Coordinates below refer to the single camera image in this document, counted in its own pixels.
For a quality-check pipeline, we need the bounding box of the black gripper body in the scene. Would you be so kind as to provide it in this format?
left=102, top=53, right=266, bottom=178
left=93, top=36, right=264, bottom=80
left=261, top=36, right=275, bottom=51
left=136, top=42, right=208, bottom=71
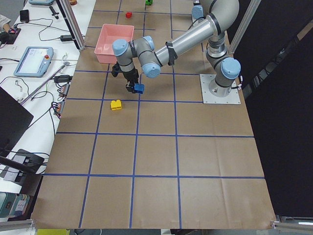
left=122, top=68, right=139, bottom=85

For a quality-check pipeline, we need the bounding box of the blue toy block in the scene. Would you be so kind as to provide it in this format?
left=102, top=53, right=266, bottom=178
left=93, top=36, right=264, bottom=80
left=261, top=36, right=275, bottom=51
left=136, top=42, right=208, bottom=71
left=134, top=83, right=145, bottom=94

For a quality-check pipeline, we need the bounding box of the green toy block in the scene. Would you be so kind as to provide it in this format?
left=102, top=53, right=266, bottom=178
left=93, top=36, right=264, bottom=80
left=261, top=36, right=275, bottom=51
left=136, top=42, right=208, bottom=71
left=145, top=0, right=153, bottom=5

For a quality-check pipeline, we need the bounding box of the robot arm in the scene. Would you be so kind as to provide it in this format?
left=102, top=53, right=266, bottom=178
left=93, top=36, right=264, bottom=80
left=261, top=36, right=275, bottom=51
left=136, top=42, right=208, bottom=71
left=111, top=0, right=241, bottom=97
left=191, top=0, right=205, bottom=20

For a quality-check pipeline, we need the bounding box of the pink plastic box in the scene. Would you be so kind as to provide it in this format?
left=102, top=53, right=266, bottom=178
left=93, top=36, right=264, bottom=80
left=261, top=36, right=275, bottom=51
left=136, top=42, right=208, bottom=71
left=94, top=24, right=134, bottom=64

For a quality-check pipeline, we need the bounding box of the person hand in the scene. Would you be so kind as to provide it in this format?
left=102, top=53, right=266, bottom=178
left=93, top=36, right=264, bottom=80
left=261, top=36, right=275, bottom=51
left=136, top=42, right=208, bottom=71
left=0, top=14, right=11, bottom=32

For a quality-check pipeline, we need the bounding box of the yellow toy block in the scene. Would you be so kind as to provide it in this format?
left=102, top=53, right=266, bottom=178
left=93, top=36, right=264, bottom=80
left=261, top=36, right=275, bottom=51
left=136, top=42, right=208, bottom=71
left=110, top=99, right=122, bottom=111

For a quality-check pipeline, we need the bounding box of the red toy block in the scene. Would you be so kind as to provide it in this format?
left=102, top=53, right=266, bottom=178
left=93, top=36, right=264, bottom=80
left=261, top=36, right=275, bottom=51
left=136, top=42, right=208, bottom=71
left=125, top=12, right=133, bottom=19

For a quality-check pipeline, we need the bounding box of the metal rod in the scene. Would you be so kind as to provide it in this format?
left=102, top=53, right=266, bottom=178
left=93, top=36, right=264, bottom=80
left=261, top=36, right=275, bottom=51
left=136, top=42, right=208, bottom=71
left=20, top=62, right=70, bottom=106

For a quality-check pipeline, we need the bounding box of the usb hub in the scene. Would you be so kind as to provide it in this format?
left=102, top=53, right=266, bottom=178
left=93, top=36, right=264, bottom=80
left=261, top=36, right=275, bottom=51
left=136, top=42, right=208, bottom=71
left=58, top=83, right=70, bottom=97
left=52, top=101, right=65, bottom=116

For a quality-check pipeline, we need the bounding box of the black power adapter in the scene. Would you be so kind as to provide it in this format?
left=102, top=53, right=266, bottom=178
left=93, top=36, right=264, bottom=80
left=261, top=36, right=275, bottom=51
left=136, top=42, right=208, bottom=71
left=60, top=35, right=73, bottom=42

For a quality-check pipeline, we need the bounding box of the blue teach pendant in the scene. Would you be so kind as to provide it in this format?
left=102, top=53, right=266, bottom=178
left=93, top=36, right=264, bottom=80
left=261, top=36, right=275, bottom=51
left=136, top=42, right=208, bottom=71
left=28, top=0, right=54, bottom=6
left=13, top=47, right=54, bottom=77

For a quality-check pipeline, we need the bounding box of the black monitor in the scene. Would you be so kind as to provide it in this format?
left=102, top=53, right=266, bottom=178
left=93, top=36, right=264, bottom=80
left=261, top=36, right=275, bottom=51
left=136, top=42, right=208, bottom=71
left=0, top=88, right=34, bottom=157

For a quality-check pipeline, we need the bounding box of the black monitor stand base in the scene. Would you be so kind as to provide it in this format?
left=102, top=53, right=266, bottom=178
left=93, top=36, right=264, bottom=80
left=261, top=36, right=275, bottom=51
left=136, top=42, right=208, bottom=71
left=12, top=149, right=45, bottom=174

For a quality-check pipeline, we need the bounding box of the black smartphone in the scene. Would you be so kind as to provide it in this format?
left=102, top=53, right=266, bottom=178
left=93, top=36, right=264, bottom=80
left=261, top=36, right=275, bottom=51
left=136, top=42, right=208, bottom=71
left=20, top=9, right=29, bottom=23

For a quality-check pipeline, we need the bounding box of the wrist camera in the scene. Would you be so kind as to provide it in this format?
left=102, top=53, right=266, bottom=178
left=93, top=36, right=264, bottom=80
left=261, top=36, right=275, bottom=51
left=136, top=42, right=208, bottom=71
left=111, top=62, right=122, bottom=77

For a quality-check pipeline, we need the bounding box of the aluminium frame post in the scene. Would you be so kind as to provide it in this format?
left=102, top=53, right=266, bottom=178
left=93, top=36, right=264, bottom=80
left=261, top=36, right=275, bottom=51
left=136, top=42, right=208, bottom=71
left=56, top=0, right=86, bottom=51

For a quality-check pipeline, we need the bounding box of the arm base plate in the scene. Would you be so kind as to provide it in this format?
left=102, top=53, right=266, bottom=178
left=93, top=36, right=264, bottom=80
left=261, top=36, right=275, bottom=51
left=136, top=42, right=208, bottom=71
left=200, top=74, right=241, bottom=105

